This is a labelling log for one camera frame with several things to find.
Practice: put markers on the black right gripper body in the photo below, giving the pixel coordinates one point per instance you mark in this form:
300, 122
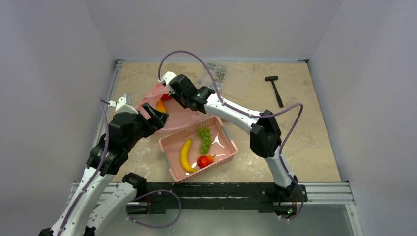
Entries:
174, 84

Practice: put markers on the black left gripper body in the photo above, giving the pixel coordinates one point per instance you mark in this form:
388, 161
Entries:
143, 128

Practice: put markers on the pink plastic bag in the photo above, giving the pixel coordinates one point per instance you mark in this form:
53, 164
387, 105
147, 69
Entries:
179, 117

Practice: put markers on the green fake grapes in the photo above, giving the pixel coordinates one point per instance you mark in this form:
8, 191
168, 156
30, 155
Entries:
204, 134

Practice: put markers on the yellow fake banana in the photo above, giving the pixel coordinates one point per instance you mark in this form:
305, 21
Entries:
183, 158

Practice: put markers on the red orange fake pear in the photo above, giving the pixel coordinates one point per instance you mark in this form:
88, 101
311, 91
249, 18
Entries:
204, 161

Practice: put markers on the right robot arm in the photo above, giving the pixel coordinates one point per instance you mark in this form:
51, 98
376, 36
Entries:
262, 127

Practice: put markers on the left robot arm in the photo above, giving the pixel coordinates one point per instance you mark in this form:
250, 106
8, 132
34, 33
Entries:
84, 215

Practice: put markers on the orange yellow fake mango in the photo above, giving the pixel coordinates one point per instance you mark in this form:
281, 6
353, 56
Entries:
160, 106

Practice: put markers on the red fake apple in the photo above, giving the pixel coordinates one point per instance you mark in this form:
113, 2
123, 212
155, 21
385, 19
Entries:
165, 97

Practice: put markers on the pink plastic basket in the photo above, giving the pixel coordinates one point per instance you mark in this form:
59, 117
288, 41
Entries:
198, 150

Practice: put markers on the black hammer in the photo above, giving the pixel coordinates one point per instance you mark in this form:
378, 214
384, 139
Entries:
272, 79

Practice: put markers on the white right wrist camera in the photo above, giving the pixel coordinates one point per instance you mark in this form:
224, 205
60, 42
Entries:
166, 78

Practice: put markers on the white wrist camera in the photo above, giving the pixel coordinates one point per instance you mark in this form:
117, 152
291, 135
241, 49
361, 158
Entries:
123, 105
166, 78

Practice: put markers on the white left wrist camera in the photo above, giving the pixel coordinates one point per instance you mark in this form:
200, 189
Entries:
123, 105

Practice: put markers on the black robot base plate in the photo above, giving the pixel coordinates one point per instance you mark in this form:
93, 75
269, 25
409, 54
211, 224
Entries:
259, 196

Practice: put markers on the aluminium table frame rail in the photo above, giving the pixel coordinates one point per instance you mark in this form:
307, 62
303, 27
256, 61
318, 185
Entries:
87, 213

